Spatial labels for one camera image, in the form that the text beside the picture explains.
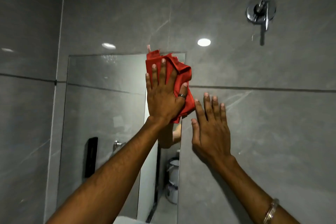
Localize person's right hand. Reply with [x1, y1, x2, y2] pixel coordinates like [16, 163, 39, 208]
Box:
[191, 92, 237, 167]

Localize person's left hand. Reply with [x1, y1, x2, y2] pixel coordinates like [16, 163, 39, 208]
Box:
[145, 58, 189, 127]

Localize red cloth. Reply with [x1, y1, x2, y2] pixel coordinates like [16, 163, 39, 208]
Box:
[145, 45, 196, 124]

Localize frameless wall mirror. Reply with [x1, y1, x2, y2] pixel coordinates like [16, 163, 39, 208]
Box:
[56, 52, 186, 224]

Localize person's right forearm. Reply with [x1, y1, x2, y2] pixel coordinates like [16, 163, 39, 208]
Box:
[210, 156, 301, 224]

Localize person's left forearm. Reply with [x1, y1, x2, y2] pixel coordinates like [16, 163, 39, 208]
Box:
[46, 116, 171, 224]

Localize silver wrist bracelet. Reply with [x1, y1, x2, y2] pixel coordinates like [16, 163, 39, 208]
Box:
[263, 198, 280, 224]

